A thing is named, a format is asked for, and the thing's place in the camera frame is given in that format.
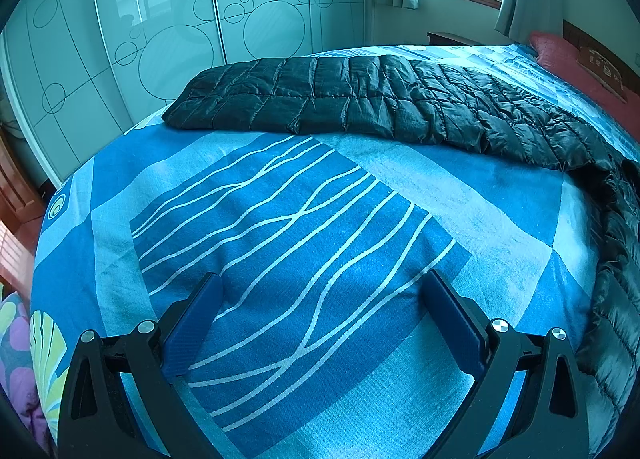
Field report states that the black quilted down jacket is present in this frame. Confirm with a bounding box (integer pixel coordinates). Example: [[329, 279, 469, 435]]
[[163, 55, 639, 413]]

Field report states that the purple floral fabric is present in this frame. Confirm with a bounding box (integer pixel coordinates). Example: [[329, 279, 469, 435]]
[[1, 292, 51, 455]]

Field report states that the blue patterned bed sheet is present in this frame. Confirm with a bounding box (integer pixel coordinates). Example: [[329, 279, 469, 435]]
[[29, 42, 640, 459]]

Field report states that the small brown embroidered cushion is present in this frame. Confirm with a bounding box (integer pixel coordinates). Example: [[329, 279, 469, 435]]
[[577, 46, 627, 103]]

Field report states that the red pillow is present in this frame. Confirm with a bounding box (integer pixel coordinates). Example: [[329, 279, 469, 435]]
[[529, 31, 639, 141]]

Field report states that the dark wooden headboard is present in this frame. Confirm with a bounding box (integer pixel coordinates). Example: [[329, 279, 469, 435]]
[[563, 19, 640, 93]]

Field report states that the white sliding wardrobe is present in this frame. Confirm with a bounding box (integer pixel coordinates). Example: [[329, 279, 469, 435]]
[[1, 0, 366, 184]]

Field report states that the wooden nightstand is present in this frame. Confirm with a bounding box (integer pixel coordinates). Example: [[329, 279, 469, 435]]
[[426, 31, 480, 46]]

